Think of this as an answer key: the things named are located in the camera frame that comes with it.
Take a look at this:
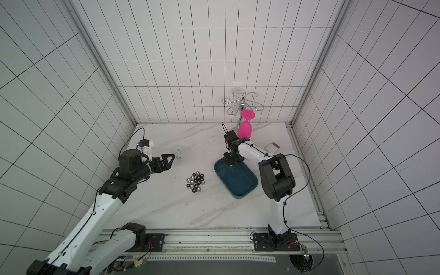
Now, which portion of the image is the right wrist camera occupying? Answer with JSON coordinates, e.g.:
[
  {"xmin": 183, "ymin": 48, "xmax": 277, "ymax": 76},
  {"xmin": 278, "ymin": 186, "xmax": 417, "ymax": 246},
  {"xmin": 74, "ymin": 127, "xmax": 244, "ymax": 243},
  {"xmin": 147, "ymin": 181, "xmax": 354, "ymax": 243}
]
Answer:
[{"xmin": 221, "ymin": 122, "xmax": 250, "ymax": 149}]

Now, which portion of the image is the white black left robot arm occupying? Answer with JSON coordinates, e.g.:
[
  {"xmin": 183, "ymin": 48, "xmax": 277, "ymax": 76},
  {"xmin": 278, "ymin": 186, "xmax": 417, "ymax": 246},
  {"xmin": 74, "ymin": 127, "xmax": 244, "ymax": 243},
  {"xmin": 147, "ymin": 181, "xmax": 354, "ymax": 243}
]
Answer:
[{"xmin": 26, "ymin": 146, "xmax": 175, "ymax": 275}]

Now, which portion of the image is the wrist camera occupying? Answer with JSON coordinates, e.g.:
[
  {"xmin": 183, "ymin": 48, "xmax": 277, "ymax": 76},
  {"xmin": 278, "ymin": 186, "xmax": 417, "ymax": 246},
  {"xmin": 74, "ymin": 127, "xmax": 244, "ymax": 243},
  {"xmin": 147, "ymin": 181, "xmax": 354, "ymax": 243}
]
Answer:
[
  {"xmin": 137, "ymin": 139, "xmax": 154, "ymax": 162},
  {"xmin": 221, "ymin": 122, "xmax": 250, "ymax": 149}
]

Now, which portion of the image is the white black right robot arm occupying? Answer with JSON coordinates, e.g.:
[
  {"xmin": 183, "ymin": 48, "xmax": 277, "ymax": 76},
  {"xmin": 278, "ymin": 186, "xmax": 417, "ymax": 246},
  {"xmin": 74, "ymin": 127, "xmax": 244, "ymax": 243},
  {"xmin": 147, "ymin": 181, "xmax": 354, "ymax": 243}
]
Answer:
[{"xmin": 214, "ymin": 137, "xmax": 299, "ymax": 251}]

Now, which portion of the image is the small clear glass jar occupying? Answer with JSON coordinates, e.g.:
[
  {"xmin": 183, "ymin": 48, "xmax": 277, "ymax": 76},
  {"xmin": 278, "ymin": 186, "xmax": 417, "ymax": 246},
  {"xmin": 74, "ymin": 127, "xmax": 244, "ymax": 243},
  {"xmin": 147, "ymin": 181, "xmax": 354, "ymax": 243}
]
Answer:
[{"xmin": 174, "ymin": 145, "xmax": 184, "ymax": 159}]

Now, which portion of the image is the small white box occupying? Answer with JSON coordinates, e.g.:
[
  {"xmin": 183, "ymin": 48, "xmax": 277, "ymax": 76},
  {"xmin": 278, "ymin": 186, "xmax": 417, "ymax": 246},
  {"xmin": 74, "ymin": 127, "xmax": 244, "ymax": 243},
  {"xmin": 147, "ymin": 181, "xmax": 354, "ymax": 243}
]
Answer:
[{"xmin": 264, "ymin": 142, "xmax": 280, "ymax": 155}]

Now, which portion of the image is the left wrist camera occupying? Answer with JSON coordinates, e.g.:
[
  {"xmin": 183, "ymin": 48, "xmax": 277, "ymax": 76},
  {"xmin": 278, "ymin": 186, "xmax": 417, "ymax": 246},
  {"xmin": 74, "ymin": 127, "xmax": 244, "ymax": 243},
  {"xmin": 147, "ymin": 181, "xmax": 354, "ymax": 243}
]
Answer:
[{"xmin": 137, "ymin": 139, "xmax": 154, "ymax": 162}]

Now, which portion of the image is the teal plastic storage box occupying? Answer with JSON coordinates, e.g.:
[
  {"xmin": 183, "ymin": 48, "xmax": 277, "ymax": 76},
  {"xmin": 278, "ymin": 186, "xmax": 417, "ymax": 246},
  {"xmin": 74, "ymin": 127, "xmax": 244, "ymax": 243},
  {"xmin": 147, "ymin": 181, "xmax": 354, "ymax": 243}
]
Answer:
[{"xmin": 214, "ymin": 158, "xmax": 259, "ymax": 199}]

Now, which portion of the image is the pink plastic wine glass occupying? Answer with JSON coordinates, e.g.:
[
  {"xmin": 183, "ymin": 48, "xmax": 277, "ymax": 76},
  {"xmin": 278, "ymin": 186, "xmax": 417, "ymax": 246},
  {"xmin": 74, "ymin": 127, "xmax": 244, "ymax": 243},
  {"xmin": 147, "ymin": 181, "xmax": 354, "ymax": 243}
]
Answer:
[{"xmin": 237, "ymin": 110, "xmax": 256, "ymax": 139}]

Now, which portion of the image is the chrome glass hanger stand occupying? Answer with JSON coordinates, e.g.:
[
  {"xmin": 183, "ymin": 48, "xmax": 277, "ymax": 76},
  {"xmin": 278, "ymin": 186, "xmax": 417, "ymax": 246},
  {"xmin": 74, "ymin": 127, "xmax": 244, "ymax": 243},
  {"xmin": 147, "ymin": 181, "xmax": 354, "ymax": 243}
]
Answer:
[{"xmin": 222, "ymin": 87, "xmax": 264, "ymax": 133}]

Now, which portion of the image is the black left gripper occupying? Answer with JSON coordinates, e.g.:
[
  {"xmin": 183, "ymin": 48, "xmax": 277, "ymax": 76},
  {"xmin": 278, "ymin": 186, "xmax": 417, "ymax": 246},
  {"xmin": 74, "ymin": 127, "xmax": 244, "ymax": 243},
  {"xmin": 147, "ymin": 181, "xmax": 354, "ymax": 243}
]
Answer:
[{"xmin": 133, "ymin": 154, "xmax": 175, "ymax": 182}]

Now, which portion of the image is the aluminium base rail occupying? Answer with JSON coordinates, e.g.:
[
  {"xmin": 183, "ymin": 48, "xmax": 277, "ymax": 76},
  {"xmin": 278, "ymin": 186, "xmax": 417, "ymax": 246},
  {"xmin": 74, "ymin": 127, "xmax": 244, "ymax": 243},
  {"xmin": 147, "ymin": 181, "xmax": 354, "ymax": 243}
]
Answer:
[{"xmin": 122, "ymin": 227, "xmax": 348, "ymax": 264}]

